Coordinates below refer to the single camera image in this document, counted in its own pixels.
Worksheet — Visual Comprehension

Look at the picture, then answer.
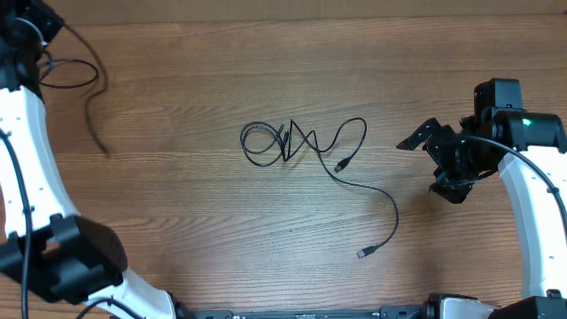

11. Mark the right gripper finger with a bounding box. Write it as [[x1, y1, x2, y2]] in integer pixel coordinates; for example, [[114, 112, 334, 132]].
[[396, 118, 441, 151], [429, 181, 473, 204]]

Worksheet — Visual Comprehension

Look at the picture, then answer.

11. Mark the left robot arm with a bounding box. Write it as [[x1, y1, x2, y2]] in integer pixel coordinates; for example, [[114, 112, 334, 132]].
[[1, 1, 190, 318]]

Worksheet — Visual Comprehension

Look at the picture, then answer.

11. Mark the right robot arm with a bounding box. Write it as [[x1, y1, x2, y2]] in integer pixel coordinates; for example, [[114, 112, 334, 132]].
[[379, 78, 566, 318]]

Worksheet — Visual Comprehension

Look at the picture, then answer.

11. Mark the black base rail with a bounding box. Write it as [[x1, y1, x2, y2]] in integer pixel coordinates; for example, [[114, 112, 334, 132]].
[[190, 304, 439, 319]]

